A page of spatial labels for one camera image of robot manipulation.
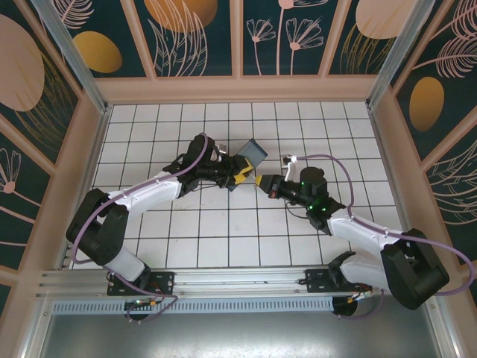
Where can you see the grey metal sheet panel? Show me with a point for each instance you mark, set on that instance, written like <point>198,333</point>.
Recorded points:
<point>238,335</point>

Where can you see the blue starry night print box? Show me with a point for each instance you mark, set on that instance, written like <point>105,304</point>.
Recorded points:
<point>253,153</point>

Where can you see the right aluminium corner post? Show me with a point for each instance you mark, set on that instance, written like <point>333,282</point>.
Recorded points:
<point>404,48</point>

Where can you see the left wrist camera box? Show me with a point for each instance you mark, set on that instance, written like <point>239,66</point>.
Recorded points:
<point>222,148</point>

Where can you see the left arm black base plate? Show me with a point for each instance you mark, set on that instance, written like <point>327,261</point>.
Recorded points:
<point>160,281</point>

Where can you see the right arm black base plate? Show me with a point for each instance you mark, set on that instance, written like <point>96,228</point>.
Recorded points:
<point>316,281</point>

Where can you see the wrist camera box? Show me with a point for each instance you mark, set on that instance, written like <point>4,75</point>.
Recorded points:
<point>290,164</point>
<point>222,148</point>

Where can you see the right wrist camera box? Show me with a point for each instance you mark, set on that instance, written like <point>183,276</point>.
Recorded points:
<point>290,164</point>

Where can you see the aluminium corner post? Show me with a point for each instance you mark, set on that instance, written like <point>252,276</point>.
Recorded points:
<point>404,48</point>
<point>71,48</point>

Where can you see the small green circuit board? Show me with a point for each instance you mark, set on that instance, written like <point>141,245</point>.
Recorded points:
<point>139,303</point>

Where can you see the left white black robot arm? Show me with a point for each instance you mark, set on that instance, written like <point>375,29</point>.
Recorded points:
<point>149,194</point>

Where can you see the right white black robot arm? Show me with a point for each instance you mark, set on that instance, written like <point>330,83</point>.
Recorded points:
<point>365,235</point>

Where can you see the left aluminium corner post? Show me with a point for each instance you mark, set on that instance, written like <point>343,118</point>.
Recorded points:
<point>71,48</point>

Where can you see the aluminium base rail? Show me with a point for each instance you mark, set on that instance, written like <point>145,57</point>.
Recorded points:
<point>238,279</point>

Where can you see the aluminium frame profile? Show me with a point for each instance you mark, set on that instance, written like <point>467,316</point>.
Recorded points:
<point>443,328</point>
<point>37,328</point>

